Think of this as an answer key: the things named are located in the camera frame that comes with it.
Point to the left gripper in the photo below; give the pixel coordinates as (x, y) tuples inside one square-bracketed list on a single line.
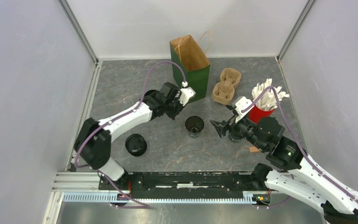
[(180, 107)]

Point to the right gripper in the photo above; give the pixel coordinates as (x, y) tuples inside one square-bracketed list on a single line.
[(220, 127)]

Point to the black coffee cup front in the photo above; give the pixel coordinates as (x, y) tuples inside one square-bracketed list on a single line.
[(234, 138)]

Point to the black coffee cup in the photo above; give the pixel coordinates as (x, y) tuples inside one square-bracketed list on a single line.
[(234, 138), (194, 125), (150, 93)]

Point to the green paper bag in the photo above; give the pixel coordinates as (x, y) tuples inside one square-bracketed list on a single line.
[(190, 59)]

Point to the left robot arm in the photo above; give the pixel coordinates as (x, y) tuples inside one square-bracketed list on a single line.
[(93, 143)]

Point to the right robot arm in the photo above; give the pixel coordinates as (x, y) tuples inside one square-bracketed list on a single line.
[(296, 174)]

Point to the cardboard two-cup carrier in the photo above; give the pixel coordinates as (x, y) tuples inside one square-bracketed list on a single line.
[(223, 91)]

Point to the red cup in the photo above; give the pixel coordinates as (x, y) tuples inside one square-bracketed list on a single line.
[(256, 114)]

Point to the white paper stick bundle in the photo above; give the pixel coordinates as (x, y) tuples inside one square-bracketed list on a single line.
[(268, 101)]

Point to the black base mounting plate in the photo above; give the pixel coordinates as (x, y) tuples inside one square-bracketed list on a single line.
[(188, 185)]

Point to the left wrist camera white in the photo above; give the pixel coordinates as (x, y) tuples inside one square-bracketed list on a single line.
[(186, 94)]

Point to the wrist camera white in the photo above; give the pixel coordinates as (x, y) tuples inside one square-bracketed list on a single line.
[(242, 106), (186, 94)]

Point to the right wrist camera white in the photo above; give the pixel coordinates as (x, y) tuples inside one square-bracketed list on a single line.
[(242, 106)]

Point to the slotted cable duct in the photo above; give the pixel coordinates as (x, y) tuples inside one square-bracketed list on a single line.
[(115, 197)]

